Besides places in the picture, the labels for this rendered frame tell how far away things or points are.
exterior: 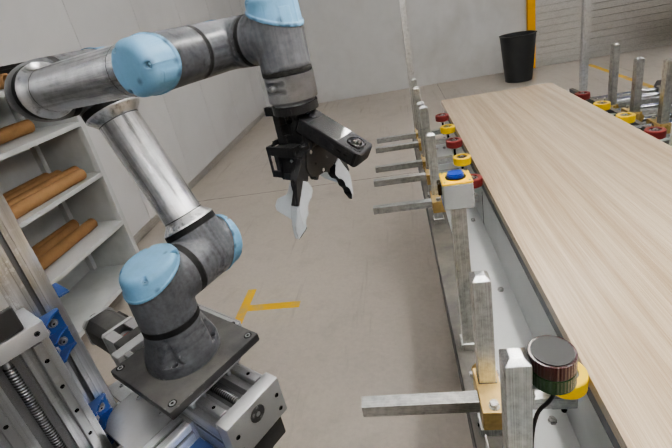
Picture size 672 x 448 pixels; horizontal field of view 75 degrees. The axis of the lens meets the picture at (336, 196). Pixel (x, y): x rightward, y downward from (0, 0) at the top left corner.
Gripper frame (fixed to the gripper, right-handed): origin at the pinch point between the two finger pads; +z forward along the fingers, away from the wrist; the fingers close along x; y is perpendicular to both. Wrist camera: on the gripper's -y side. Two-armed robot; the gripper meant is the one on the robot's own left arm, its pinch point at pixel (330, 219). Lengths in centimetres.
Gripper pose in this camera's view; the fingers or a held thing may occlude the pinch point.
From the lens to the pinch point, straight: 73.1
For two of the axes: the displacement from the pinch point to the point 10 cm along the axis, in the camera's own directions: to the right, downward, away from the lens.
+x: -5.8, 4.3, -6.9
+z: 1.9, 9.0, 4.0
